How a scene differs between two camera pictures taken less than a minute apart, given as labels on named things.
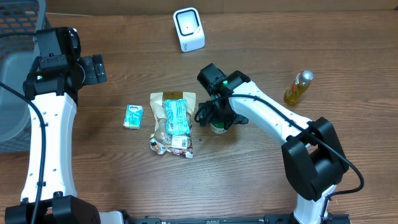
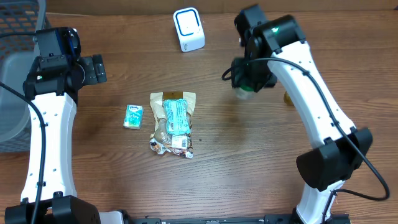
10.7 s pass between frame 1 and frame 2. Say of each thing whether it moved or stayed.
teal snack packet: stayed
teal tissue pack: stayed
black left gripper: stayed
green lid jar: moved
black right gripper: moved
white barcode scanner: stayed
